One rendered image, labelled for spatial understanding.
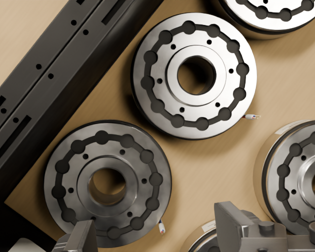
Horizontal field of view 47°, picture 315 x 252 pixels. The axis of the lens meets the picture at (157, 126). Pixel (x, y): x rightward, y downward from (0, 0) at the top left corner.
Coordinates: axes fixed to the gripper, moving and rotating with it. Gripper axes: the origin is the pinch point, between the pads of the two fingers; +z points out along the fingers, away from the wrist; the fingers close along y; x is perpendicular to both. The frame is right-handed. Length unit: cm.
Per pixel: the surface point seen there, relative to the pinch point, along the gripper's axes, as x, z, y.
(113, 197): -1.5, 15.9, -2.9
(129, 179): 0.3, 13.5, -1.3
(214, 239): -5.6, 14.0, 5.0
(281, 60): 8.5, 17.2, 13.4
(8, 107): 6.6, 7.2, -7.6
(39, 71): 8.5, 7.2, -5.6
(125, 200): -1.3, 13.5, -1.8
